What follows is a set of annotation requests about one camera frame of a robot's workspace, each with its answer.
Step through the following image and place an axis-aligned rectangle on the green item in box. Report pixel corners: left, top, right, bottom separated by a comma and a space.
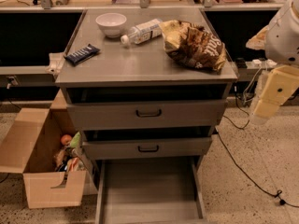
69, 132, 81, 148

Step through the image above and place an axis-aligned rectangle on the middle grey drawer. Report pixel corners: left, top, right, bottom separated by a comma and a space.
82, 137, 212, 160

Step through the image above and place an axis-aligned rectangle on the black floor cable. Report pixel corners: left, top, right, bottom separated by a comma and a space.
215, 91, 299, 209

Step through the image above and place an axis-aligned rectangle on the dark blue snack bar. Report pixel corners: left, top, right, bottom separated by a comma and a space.
64, 44, 100, 66

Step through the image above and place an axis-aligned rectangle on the clear plastic water bottle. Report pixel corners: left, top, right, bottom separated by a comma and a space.
121, 19, 162, 46

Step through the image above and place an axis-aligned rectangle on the grey drawer cabinet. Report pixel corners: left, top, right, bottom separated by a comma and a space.
55, 7, 238, 161

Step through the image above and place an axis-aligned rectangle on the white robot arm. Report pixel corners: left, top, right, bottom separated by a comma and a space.
246, 0, 299, 124

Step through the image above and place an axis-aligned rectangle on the orange fruit in box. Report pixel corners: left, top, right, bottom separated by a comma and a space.
61, 134, 72, 146

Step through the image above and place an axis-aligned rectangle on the top grey drawer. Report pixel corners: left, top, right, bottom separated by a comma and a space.
67, 100, 227, 130

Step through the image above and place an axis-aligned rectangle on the bottom grey drawer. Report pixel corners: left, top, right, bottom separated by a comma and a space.
95, 157, 207, 224

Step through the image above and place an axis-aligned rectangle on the grey drawer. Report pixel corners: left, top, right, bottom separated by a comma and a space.
95, 157, 207, 224
67, 100, 227, 130
82, 137, 212, 160

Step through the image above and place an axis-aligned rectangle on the white power strip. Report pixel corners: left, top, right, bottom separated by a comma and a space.
251, 59, 277, 69

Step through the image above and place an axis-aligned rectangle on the open cardboard box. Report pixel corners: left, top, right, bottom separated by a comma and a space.
0, 92, 96, 209

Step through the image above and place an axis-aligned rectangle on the white bowl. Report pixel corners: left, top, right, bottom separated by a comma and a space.
95, 13, 127, 38

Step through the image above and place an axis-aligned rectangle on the brown chip bag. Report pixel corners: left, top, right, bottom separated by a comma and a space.
159, 20, 226, 72

